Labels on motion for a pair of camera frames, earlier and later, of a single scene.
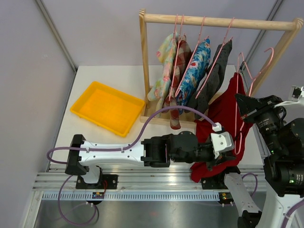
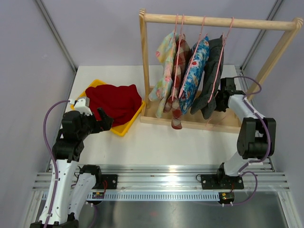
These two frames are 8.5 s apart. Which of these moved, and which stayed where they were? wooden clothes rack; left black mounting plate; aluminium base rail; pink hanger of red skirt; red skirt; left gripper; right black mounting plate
Moved: pink hanger of red skirt; left gripper; red skirt
Stayed: right black mounting plate; wooden clothes rack; left black mounting plate; aluminium base rail
